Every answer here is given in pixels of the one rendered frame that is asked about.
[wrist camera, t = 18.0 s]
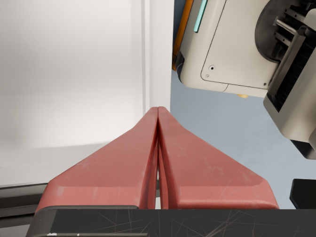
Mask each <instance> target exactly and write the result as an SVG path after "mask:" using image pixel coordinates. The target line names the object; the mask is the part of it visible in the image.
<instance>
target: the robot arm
mask: <svg viewBox="0 0 316 237"><path fill-rule="evenodd" d="M158 175H159V191H160V207H161V209H155V207H156V192H157V176H158ZM25 237H316V209H280V208H279V206H278V203H277V201H276V198H275V196H274V193H273V191H272V189H271V186H270V184H269V183H268V181H267V180H265V179H264V178H263V177H261V176H259V175H258V174H256V173H255V172H253V171H252V170H250V169H248V168H247V167H245V166H244V165H242V164H240V163H239V162H237V161H236V160H234V159H233V158H231V157H229V156H228V155H226V154H225V153H223V152H222V151H220V150H218V149H217V148H215V147H214V146H212V145H210V144H209V143H207V142H206V141H204V140H203V139H201V138H199V137H198V136H196V135H195V134H193V133H192V132H190V131H188V130H187V129H185V128H184V127H183V126H182V125H181V124H180V123H179V122H178V121H177V120H176V119H175V118H174V116H173V115H172V114H171V113H170V112H169V111H168V110H167V108H166V107H164V106H158V107H151V108H150V109H149V110H148V111H147V112H146V113H145V115H144V116H143V117H142V118H141V119H140V120H139V121H138V122H137V124H136V125H135V126H134V127H133V128H131V129H130V130H128V131H127V132H125V133H124V134H122V135H121V136H119V137H118V138H116V139H114V140H113V141H111V142H110V143H108V144H106V145H105V146H103V147H102V148H100V149H99V150H97V151H95V152H94V153H92V154H91V155H89V156H88V157H86V158H84V159H83V160H81V161H80V162H78V163H77V164H75V165H73V166H72V167H70V168H69V169H67V170H66V171H64V172H62V173H61V174H59V175H58V176H56V177H55V178H53V179H52V180H50V181H49V182H48V184H47V186H46V187H45V190H44V192H43V195H42V197H41V199H40V202H39V205H38V207H37V209H36V212H35V214H34V217H33V219H32V221H31V224H30V226H29V229H28V231H27V234H26V236H25Z"/></svg>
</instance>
